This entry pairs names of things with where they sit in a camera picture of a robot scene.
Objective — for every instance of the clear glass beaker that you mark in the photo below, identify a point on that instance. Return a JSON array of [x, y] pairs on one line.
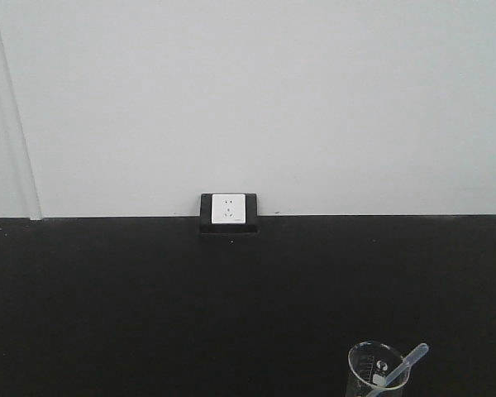
[[370, 363]]

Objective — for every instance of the clear plastic pipette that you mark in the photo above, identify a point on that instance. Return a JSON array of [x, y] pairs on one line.
[[414, 356]]

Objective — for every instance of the black socket housing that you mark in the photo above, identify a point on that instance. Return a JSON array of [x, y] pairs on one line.
[[251, 225]]

